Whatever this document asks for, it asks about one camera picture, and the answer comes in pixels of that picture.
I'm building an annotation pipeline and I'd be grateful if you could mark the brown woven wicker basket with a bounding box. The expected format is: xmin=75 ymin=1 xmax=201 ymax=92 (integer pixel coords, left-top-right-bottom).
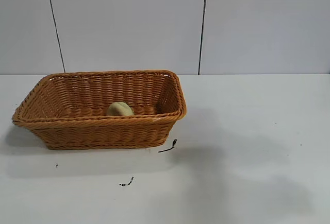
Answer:
xmin=11 ymin=70 xmax=188 ymax=150

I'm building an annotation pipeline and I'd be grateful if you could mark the yellow-green potato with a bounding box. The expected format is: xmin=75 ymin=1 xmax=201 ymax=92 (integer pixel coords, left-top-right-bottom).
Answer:
xmin=107 ymin=101 xmax=135 ymax=117

